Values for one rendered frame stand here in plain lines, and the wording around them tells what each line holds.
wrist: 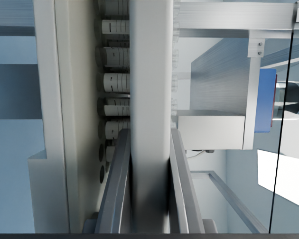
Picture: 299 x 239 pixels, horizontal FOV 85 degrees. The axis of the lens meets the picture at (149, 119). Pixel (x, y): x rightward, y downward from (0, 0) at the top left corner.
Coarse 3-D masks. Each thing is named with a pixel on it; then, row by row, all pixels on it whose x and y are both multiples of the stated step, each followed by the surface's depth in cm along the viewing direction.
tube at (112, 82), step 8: (96, 80) 11; (104, 80) 11; (112, 80) 11; (120, 80) 11; (128, 80) 11; (176, 80) 11; (104, 88) 11; (112, 88) 11; (120, 88) 11; (128, 88) 11; (176, 88) 11
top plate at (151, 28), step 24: (144, 0) 7; (168, 0) 7; (144, 24) 7; (168, 24) 7; (144, 48) 7; (168, 48) 7; (144, 72) 7; (168, 72) 8; (144, 96) 8; (168, 96) 8; (144, 120) 8; (168, 120) 8; (144, 144) 8; (168, 144) 8; (144, 168) 8; (168, 168) 8; (144, 192) 8; (144, 216) 8
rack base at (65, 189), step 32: (32, 0) 8; (64, 0) 7; (64, 32) 7; (64, 64) 7; (96, 64) 11; (64, 96) 8; (96, 96) 11; (64, 128) 8; (96, 128) 11; (32, 160) 8; (64, 160) 8; (96, 160) 11; (32, 192) 8; (64, 192) 8; (96, 192) 11; (64, 224) 8
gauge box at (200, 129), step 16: (192, 112) 57; (208, 112) 57; (224, 112) 57; (192, 128) 48; (208, 128) 48; (224, 128) 48; (240, 128) 48; (192, 144) 49; (208, 144) 49; (224, 144) 49; (240, 144) 49
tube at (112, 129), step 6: (102, 126) 12; (108, 126) 12; (114, 126) 12; (120, 126) 12; (126, 126) 12; (174, 126) 12; (102, 132) 12; (108, 132) 12; (114, 132) 12; (102, 138) 12; (108, 138) 12; (114, 138) 12
